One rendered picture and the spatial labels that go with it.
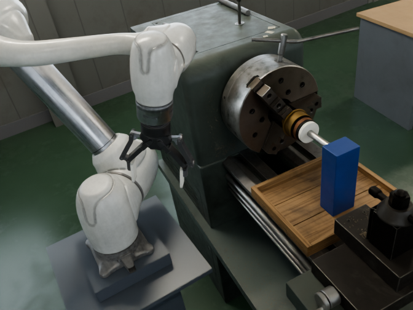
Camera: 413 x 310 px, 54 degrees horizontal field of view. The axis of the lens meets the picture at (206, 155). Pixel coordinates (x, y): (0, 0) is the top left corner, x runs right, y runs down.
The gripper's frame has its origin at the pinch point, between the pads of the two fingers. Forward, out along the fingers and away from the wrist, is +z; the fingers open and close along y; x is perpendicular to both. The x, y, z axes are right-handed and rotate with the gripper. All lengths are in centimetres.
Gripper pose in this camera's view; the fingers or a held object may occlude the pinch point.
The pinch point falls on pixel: (158, 179)
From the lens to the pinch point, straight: 113.6
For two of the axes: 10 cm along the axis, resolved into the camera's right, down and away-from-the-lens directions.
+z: -0.4, 7.8, 6.2
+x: 1.2, -6.1, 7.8
